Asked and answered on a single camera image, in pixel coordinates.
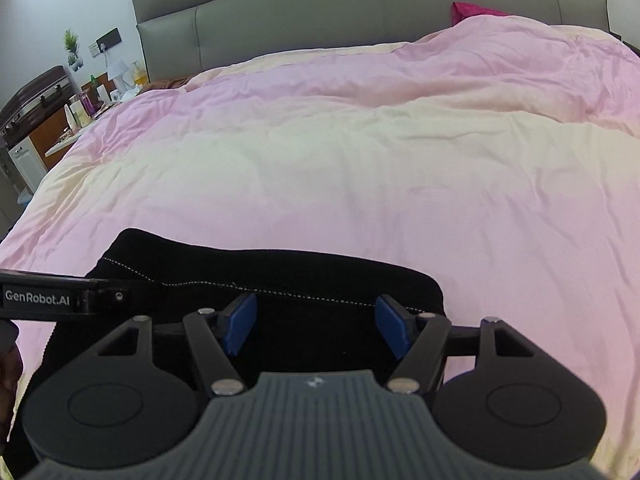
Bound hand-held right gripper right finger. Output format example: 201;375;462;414
375;295;566;396

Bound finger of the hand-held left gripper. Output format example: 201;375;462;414
82;277;163;315

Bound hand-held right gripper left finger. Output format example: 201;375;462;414
75;292;258;396

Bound black pants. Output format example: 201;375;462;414
6;228;447;478

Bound white cabinet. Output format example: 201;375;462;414
7;135;49;197

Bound wooden bedside table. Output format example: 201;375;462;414
29;72;132;172

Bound pink and cream duvet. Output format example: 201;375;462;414
0;12;640;480

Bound brown suitcase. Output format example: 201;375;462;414
0;65;72;133

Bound purple bottle with green cap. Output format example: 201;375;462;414
79;76;97;112

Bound brown bedsheet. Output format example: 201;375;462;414
145;76;194;92

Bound white table lamp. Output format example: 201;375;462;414
106;57;129;95

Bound small potted plant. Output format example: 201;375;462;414
62;28;82;72

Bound grey upholstered headboard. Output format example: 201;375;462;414
129;0;612;92

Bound magenta pillow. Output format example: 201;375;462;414
451;1;511;27

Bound black wall socket panel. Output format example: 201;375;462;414
95;28;122;54

